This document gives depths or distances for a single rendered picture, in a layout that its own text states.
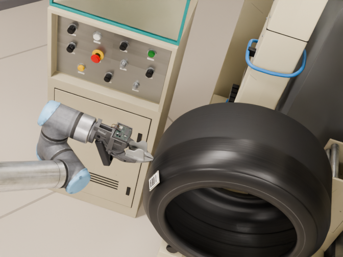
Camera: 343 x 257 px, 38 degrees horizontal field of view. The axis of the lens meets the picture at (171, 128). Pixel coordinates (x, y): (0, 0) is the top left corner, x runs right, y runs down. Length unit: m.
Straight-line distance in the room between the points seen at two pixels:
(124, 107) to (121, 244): 0.89
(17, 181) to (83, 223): 1.50
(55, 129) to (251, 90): 0.65
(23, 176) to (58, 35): 0.93
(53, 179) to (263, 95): 0.73
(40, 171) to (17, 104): 2.01
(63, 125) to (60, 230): 1.38
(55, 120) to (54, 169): 0.16
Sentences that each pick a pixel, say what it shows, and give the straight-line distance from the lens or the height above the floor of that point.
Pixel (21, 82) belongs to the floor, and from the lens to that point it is 3.62.
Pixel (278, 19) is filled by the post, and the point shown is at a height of 1.70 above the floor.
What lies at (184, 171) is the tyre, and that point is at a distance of 1.43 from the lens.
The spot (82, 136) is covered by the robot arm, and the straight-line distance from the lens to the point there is 1.56.
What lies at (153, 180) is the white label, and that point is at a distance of 1.50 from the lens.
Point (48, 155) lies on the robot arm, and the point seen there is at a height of 1.21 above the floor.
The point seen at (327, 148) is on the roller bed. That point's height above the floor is 1.15.
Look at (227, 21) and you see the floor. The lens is 4.55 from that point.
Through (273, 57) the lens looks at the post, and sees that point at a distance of 1.60.
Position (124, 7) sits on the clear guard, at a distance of 1.99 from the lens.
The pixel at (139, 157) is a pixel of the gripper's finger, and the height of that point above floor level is 1.26.
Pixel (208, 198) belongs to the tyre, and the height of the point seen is 0.94.
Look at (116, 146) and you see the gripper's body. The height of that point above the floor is 1.28.
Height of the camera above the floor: 2.48
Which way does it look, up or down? 47 degrees down
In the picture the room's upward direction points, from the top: 16 degrees clockwise
